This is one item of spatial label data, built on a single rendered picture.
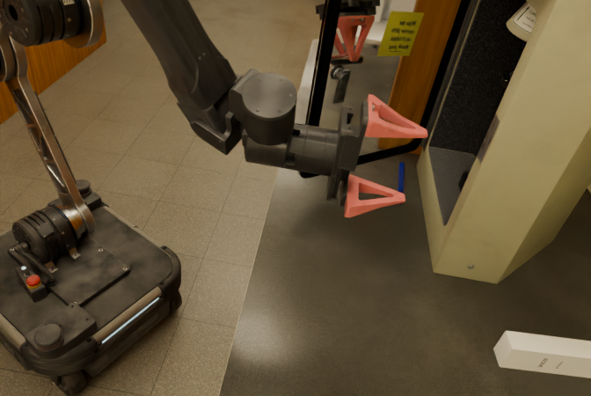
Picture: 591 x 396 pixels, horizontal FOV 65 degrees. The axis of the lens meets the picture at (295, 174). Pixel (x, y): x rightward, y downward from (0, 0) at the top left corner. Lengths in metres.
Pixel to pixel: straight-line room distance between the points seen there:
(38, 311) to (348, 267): 1.11
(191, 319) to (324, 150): 1.39
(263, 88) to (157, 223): 1.76
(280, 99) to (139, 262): 1.31
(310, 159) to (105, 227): 1.40
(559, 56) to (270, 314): 0.51
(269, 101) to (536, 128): 0.37
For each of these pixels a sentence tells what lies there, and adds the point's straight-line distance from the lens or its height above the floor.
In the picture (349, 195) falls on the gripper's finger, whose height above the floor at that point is 1.15.
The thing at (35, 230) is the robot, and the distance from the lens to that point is 1.67.
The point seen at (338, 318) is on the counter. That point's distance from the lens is 0.72.
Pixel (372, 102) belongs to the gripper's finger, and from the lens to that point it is 0.54.
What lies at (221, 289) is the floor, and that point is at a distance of 1.94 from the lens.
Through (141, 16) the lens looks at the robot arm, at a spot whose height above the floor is 1.34.
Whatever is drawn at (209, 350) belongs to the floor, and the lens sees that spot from 1.78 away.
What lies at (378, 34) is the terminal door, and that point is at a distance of 0.80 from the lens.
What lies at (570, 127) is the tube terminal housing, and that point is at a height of 1.25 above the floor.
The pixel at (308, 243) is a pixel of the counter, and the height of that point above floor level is 0.94.
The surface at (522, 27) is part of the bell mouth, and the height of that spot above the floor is 1.33.
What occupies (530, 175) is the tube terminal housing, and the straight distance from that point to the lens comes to 0.73.
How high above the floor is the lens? 1.51
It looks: 36 degrees down
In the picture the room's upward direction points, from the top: 9 degrees clockwise
